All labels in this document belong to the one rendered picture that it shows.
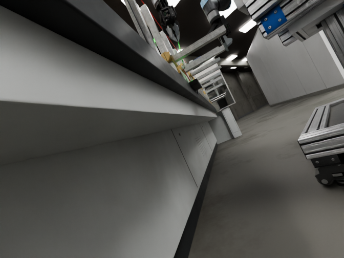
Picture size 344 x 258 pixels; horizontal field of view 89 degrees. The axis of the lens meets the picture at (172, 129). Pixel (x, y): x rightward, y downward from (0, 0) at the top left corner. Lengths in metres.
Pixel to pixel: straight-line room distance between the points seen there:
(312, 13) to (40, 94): 1.11
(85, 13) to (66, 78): 0.08
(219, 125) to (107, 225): 3.48
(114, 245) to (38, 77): 0.39
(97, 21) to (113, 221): 0.41
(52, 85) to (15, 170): 0.21
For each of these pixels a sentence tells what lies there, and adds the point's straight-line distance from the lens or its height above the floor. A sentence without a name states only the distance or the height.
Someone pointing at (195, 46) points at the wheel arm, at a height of 0.84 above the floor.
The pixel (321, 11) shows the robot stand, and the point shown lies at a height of 0.70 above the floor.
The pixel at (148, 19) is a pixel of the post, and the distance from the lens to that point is 1.08.
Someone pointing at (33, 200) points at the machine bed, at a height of 0.45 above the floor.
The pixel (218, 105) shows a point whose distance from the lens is 3.67.
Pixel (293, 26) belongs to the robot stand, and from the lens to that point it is 1.15.
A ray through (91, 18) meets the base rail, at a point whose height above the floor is 0.62.
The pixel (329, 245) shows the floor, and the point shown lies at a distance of 0.74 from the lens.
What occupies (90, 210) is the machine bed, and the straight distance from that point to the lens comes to 0.45.
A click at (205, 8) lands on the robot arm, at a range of 1.34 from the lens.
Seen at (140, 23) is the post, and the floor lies 0.89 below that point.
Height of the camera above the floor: 0.44
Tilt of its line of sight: 4 degrees up
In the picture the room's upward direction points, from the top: 24 degrees counter-clockwise
